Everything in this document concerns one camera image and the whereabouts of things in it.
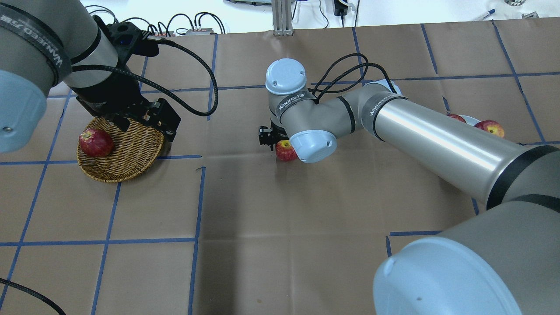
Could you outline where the red apple in basket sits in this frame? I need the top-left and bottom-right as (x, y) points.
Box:
(79, 128), (115, 158)

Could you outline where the black power adapter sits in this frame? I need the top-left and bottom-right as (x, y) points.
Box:
(333, 0), (349, 17)

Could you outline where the light blue plate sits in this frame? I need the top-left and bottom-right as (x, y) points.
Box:
(460, 115), (481, 127)

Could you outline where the carried red yellow apple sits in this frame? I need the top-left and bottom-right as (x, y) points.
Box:
(275, 140), (298, 162)

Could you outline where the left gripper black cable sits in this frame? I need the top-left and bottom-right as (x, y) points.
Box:
(72, 36), (219, 118)

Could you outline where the red apple on plate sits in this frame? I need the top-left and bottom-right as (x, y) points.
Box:
(474, 120), (505, 138)
(446, 113), (467, 123)

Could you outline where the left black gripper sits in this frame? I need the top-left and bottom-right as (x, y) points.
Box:
(76, 22), (181, 142)

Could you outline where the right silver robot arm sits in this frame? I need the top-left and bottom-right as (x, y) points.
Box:
(259, 58), (560, 315)

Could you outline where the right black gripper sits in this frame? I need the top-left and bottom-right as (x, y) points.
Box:
(258, 123), (285, 147)

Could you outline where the aluminium frame post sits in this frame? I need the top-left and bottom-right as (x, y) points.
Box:
(271, 0), (294, 36)

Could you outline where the blue white pen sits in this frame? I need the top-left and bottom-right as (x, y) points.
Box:
(471, 9), (496, 21)

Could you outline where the woven wicker basket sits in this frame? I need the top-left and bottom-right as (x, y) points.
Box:
(76, 118), (165, 183)

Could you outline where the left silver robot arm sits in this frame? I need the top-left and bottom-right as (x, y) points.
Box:
(0, 0), (181, 153)

